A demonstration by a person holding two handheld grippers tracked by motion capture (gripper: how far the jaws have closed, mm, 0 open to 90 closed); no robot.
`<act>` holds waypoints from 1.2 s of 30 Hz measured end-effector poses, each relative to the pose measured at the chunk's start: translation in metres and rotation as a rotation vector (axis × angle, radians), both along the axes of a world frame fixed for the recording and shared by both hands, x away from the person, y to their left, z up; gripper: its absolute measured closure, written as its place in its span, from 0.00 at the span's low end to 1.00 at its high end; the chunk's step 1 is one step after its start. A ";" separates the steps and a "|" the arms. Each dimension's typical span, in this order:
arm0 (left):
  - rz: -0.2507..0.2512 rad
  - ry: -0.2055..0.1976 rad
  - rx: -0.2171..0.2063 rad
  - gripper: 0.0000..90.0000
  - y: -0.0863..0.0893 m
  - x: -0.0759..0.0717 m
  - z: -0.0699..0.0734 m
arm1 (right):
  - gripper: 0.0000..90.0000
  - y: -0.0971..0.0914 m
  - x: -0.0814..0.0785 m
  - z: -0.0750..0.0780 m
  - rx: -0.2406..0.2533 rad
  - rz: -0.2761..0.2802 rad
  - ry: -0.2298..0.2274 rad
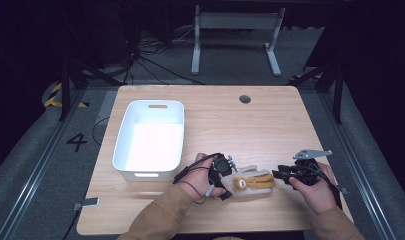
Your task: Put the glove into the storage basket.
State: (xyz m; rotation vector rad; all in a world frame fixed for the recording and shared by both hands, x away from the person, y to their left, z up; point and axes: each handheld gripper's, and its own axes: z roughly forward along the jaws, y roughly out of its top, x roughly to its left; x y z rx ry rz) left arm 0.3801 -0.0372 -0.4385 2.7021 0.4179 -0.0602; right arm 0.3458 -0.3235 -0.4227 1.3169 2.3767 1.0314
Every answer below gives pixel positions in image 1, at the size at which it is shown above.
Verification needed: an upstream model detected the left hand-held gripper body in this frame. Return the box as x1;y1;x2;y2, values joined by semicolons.
207;153;240;188

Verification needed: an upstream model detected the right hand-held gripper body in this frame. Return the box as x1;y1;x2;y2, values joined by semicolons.
291;148;334;187

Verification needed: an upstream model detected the cream glove with bear ornament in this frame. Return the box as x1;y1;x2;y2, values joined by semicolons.
230;170;276;195

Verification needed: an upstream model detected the cream glove with brown fingers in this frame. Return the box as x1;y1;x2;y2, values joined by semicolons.
221;164;275;202

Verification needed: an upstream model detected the white plastic bin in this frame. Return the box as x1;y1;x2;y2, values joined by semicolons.
111;99;186;183

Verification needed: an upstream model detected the person's left hand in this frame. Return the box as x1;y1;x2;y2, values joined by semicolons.
176;152;226;203

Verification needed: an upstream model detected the person's right hand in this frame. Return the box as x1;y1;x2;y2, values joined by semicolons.
287;161;340;216

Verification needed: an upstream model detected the black metal stand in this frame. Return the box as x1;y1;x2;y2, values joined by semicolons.
57;57;125;122
289;59;345;125

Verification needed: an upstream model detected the left gripper grey cable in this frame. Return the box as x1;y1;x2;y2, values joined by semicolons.
184;179;216;205

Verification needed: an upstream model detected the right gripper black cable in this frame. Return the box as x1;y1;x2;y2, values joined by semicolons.
313;162;350;210

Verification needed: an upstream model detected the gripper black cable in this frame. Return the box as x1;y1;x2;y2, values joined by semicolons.
313;162;350;210
172;152;223;185

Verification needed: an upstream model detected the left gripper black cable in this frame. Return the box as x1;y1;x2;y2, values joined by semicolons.
172;152;223;185

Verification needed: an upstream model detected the bundle of floor cables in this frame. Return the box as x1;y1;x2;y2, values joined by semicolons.
122;25;205;86

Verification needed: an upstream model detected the thin black floor cable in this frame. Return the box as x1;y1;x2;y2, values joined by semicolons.
91;116;111;147

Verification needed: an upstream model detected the grey metal desk frame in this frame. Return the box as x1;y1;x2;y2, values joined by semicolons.
190;4;287;78

